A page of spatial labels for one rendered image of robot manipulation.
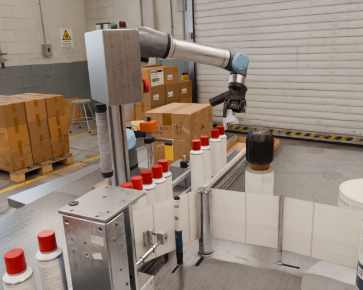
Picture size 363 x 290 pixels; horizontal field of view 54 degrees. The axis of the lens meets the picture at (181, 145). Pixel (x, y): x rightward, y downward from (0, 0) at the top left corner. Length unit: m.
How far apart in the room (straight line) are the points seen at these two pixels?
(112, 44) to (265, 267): 0.68
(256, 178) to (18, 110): 3.59
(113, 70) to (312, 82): 4.61
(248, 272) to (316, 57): 4.58
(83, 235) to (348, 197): 0.68
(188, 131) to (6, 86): 5.47
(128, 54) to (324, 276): 0.72
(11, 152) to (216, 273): 3.65
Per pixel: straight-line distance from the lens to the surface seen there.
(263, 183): 1.07
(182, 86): 5.49
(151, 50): 1.39
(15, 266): 0.72
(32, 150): 4.52
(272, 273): 0.96
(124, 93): 0.95
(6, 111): 4.30
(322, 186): 1.63
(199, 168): 1.34
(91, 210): 0.68
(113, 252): 0.69
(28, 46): 7.16
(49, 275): 0.79
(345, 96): 5.30
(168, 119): 1.71
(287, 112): 5.53
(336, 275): 0.96
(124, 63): 0.95
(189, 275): 0.94
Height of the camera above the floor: 1.43
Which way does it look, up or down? 16 degrees down
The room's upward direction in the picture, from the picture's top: 2 degrees counter-clockwise
